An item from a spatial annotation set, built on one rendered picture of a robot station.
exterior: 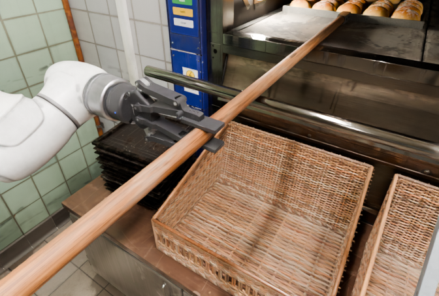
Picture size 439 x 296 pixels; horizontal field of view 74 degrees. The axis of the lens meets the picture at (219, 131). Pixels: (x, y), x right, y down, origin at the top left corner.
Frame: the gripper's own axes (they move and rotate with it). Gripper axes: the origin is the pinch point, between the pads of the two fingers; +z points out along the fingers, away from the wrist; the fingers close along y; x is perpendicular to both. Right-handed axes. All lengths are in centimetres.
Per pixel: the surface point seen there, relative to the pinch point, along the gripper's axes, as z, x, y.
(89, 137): -122, -46, 75
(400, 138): 28.6, -19.5, 2.0
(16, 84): -121, -20, 29
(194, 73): -43, -53, 18
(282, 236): 8, -33, 60
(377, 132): 24.9, -19.4, 2.1
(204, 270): -7, -7, 57
